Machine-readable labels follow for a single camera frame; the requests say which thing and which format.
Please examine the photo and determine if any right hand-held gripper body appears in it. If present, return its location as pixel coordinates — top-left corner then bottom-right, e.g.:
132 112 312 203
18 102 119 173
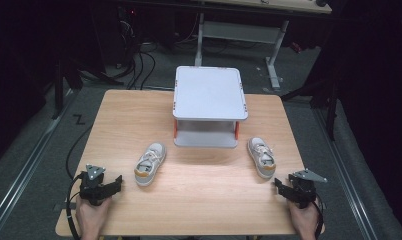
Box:
286 168 328 210

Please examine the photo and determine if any person's right hand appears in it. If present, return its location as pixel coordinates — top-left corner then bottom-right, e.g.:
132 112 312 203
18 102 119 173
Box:
287 199 321 238

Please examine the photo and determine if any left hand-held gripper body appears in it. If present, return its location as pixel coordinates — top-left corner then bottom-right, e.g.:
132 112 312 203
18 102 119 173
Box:
78 163 114 206

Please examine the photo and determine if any black floor cable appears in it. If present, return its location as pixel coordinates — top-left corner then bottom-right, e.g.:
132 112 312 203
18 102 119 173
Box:
65 123 94 180

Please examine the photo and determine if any black metal stand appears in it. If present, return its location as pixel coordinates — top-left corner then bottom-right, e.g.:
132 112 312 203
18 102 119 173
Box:
279 74 342 142
50 58 125 120

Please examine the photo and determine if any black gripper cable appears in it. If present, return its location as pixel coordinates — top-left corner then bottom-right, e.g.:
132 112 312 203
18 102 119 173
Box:
65 172 87 240
312 197 325 238

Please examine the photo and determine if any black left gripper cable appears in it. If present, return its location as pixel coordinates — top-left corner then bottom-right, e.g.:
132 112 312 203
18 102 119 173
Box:
65 172 87 240

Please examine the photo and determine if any person's left hand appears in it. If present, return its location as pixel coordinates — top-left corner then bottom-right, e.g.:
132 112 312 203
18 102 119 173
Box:
75 194 114 237

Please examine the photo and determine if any black computer tower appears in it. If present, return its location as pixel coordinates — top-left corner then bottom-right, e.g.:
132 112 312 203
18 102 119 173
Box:
115 5 142 66

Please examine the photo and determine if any white two-tier shoe rack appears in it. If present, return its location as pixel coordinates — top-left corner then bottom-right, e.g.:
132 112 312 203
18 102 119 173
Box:
171 65 250 149

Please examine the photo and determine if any metal floor rail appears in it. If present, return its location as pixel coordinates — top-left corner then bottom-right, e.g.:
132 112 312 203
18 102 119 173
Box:
312 108 379 240
0 89 77 236

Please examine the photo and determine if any wooden desk with white legs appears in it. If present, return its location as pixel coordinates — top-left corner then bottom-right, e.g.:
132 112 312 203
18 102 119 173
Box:
192 0 333 90

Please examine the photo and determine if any white sneaker with orange heel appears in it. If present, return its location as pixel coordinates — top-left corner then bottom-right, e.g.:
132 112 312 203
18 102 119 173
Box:
133 142 168 187
246 136 277 180

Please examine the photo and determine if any bundle of black cables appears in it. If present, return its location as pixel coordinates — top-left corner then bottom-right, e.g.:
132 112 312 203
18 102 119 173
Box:
117 16 157 92

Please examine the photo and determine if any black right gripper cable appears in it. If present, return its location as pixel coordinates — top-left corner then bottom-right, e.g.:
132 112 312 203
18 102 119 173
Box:
312 197 325 238

